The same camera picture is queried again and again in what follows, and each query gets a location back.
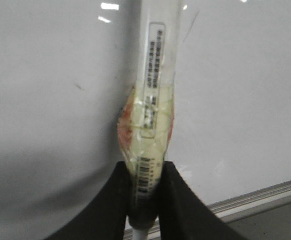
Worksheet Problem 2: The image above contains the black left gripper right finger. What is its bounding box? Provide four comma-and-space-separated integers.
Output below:
158, 161, 245, 240

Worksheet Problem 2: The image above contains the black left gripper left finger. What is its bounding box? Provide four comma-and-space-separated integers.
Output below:
48, 161, 132, 240

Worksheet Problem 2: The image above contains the white whiteboard marker with tape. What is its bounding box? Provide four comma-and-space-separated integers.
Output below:
117, 0, 186, 240

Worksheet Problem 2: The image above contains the white whiteboard with aluminium frame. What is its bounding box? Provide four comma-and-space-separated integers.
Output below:
0, 0, 291, 240

